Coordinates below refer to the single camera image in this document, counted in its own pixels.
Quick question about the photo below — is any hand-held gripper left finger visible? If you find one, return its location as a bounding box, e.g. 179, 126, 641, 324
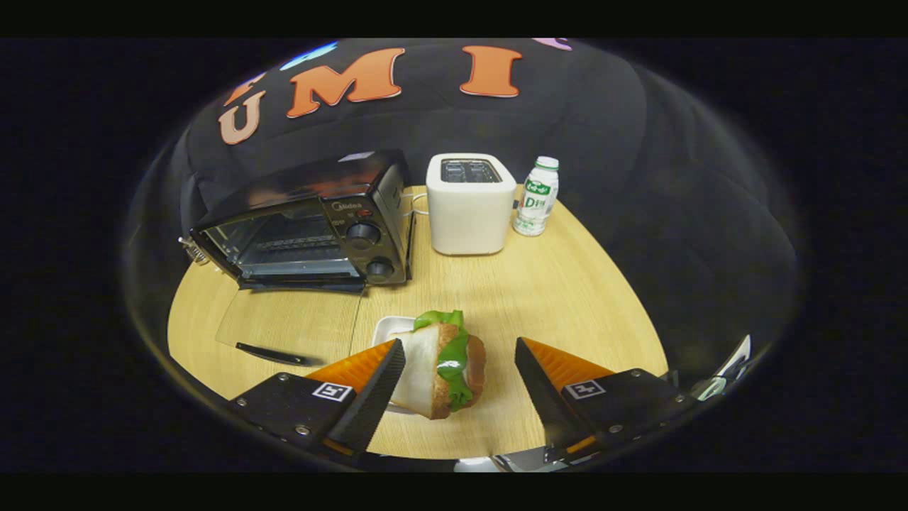
227, 339, 406, 456

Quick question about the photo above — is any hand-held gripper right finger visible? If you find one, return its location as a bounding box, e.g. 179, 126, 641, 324
514, 337, 699, 463

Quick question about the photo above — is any lettuce sandwich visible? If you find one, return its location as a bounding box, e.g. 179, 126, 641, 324
390, 310, 487, 419

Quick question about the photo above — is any black toaster oven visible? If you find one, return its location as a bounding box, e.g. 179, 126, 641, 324
186, 149, 416, 368

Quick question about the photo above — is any white pop-up toaster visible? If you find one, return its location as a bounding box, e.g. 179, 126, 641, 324
426, 153, 517, 256

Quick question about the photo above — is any white slotted plastic tray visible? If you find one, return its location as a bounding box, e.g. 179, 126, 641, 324
371, 316, 419, 416

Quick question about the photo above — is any white milk bottle green label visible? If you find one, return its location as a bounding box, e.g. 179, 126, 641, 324
512, 156, 560, 237

